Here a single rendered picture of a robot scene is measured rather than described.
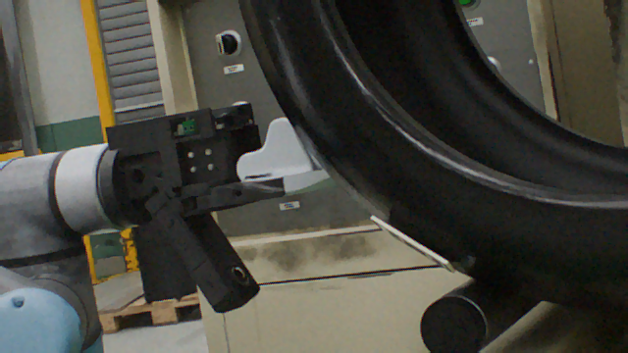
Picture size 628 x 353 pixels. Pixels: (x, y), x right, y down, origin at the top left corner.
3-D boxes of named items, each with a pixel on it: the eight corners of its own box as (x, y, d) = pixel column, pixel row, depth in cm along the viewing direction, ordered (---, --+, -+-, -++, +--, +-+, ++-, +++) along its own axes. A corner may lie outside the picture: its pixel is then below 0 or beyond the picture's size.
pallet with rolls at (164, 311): (154, 300, 840) (134, 191, 836) (267, 283, 830) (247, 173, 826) (101, 334, 721) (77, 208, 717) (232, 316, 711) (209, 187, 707)
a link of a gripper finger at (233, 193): (273, 178, 91) (175, 193, 95) (277, 198, 92) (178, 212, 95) (300, 171, 96) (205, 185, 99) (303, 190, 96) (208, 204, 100)
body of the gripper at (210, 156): (214, 106, 94) (87, 129, 99) (234, 216, 94) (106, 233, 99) (260, 100, 101) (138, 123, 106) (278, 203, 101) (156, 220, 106)
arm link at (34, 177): (21, 250, 113) (4, 160, 112) (118, 237, 108) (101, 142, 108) (-37, 265, 106) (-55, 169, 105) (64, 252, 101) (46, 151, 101)
